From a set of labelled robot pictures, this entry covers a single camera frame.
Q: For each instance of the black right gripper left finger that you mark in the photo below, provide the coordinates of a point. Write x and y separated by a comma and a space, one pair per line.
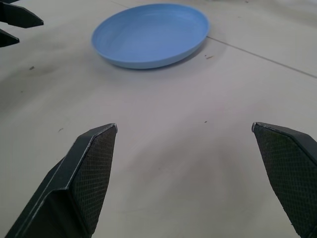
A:
81, 173

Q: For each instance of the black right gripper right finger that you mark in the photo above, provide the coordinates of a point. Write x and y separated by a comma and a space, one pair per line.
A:
292, 168

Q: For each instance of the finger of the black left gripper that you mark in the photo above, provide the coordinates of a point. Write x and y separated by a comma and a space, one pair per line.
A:
17, 17
6, 39

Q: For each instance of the blue round plate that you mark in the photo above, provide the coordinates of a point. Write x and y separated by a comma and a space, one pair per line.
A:
148, 37

